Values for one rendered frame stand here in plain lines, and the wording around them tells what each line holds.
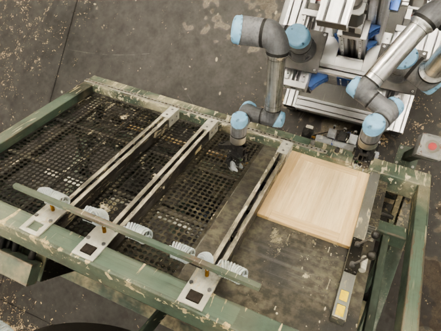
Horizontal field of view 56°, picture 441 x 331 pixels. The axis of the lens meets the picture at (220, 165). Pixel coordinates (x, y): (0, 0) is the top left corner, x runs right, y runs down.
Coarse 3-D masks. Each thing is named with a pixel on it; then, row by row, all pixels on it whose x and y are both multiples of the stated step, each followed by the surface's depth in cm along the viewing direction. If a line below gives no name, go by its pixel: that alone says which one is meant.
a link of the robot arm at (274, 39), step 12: (264, 24) 164; (276, 24) 165; (264, 36) 164; (276, 36) 164; (276, 48) 166; (288, 48) 169; (276, 60) 171; (276, 72) 174; (276, 84) 177; (276, 96) 181; (264, 108) 189; (276, 108) 185; (264, 120) 190; (276, 120) 188
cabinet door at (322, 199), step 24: (288, 168) 223; (312, 168) 224; (336, 168) 225; (288, 192) 208; (312, 192) 209; (336, 192) 210; (360, 192) 211; (264, 216) 194; (288, 216) 194; (312, 216) 196; (336, 216) 197; (336, 240) 184
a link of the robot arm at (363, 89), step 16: (432, 0) 149; (416, 16) 150; (432, 16) 147; (416, 32) 150; (400, 48) 152; (384, 64) 154; (352, 80) 158; (368, 80) 156; (384, 80) 156; (352, 96) 160; (368, 96) 156
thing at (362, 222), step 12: (372, 180) 216; (372, 192) 208; (372, 204) 201; (360, 216) 194; (360, 228) 188; (348, 252) 177; (348, 276) 167; (348, 288) 162; (336, 300) 158; (348, 300) 158
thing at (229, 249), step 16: (288, 144) 230; (272, 160) 218; (272, 176) 208; (256, 192) 198; (256, 208) 190; (240, 224) 186; (224, 240) 174; (240, 240) 179; (208, 256) 147; (224, 256) 167; (208, 272) 153; (192, 288) 150; (208, 288) 150; (192, 304) 145
